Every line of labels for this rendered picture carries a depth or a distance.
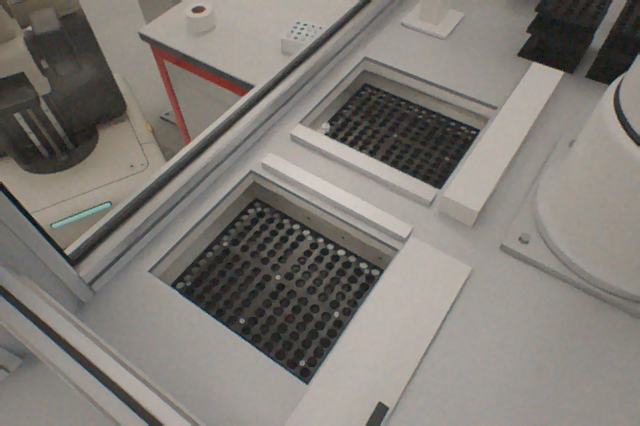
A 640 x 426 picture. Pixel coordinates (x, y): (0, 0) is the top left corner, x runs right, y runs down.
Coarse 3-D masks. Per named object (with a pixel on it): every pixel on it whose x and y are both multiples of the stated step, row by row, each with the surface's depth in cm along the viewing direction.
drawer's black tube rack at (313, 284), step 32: (256, 224) 70; (288, 224) 66; (224, 256) 63; (256, 256) 67; (288, 256) 66; (320, 256) 63; (192, 288) 61; (224, 288) 64; (256, 288) 64; (288, 288) 60; (320, 288) 60; (352, 288) 60; (224, 320) 58; (256, 320) 61; (288, 320) 61; (320, 320) 58; (288, 352) 55; (320, 352) 58
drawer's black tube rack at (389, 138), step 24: (384, 96) 82; (360, 120) 78; (384, 120) 79; (408, 120) 78; (432, 120) 79; (456, 120) 78; (360, 144) 75; (384, 144) 75; (408, 144) 75; (432, 144) 75; (456, 144) 75; (408, 168) 72; (432, 168) 76
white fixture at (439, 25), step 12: (432, 0) 82; (444, 0) 81; (420, 12) 85; (432, 12) 83; (444, 12) 84; (456, 12) 87; (408, 24) 85; (420, 24) 85; (432, 24) 85; (444, 24) 85; (456, 24) 85; (444, 36) 83
